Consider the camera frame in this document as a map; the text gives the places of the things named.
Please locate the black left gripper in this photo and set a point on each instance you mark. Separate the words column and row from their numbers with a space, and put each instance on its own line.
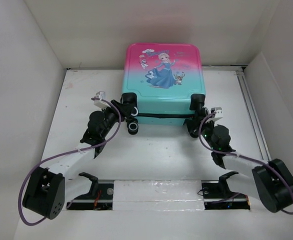
column 125, row 109

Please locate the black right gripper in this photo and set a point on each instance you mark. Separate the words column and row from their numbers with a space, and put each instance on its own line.
column 192, row 123

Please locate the pink and teal suitcase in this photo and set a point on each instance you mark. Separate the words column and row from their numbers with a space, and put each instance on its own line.
column 166, row 80

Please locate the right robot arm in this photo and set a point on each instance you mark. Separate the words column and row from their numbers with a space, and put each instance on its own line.
column 270, row 182

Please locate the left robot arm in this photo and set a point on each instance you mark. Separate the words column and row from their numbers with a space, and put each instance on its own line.
column 53, row 184

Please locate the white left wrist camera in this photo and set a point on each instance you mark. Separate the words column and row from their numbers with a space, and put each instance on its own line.
column 99, row 100

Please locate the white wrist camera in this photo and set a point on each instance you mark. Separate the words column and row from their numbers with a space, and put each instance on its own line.
column 217, row 114
column 99, row 100

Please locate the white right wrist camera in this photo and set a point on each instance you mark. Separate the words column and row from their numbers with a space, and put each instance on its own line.
column 217, row 114

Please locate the aluminium frame rail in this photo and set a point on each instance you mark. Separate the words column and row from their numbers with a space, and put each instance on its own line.
column 226, row 87

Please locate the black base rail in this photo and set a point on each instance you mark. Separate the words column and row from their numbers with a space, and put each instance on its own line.
column 213, row 198

